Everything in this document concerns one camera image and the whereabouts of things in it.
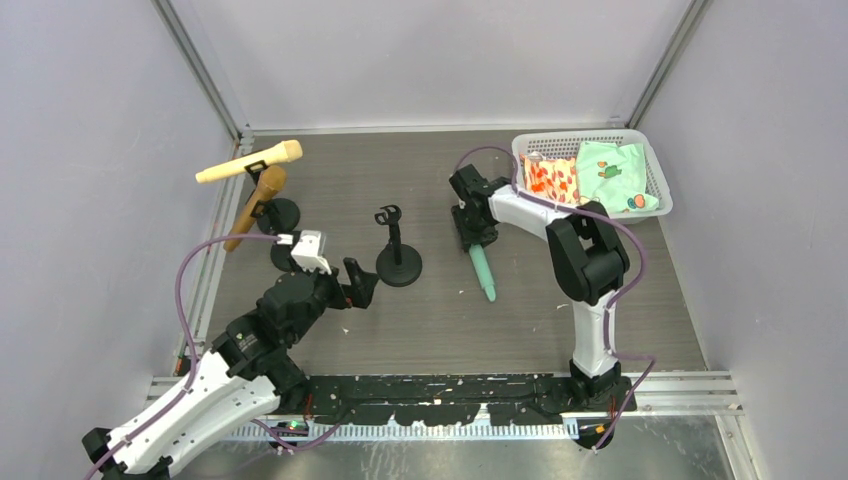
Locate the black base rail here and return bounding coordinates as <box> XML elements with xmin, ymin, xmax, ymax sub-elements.
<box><xmin>271</xmin><ymin>373</ymin><xmax>636</xmax><ymax>427</ymax></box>

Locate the beige microphone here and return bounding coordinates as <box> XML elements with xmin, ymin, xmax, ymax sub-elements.
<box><xmin>195</xmin><ymin>140</ymin><xmax>303</xmax><ymax>184</ymax></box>

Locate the green patterned cloth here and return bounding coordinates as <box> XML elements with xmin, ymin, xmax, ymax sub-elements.
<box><xmin>575</xmin><ymin>141</ymin><xmax>660</xmax><ymax>214</ymax></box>

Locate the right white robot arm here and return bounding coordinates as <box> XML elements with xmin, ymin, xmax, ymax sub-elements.
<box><xmin>449</xmin><ymin>165</ymin><xmax>632</xmax><ymax>414</ymax></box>

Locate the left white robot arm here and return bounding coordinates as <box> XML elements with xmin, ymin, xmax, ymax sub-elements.
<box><xmin>82</xmin><ymin>258</ymin><xmax>380</xmax><ymax>479</ymax></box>

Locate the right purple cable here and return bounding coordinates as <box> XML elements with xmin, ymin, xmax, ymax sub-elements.
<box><xmin>454</xmin><ymin>145</ymin><xmax>658</xmax><ymax>452</ymax></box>

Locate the mint green microphone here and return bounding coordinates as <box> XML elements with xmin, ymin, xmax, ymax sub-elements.
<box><xmin>468</xmin><ymin>244</ymin><xmax>497</xmax><ymax>303</ymax></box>

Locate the orange patterned cloth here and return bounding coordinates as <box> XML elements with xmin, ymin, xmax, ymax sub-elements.
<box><xmin>519</xmin><ymin>152</ymin><xmax>581</xmax><ymax>205</ymax></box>

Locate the black mic stand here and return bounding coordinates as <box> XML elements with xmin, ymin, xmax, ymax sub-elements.
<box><xmin>374</xmin><ymin>205</ymin><xmax>423</xmax><ymax>287</ymax></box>
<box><xmin>253</xmin><ymin>198</ymin><xmax>301</xmax><ymax>234</ymax></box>
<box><xmin>270</xmin><ymin>244</ymin><xmax>294</xmax><ymax>271</ymax></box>

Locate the white plastic basket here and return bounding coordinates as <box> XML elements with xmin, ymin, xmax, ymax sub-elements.
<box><xmin>511</xmin><ymin>129</ymin><xmax>673</xmax><ymax>223</ymax></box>

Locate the gold microphone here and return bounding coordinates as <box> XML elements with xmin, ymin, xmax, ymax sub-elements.
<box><xmin>223</xmin><ymin>165</ymin><xmax>287</xmax><ymax>252</ymax></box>

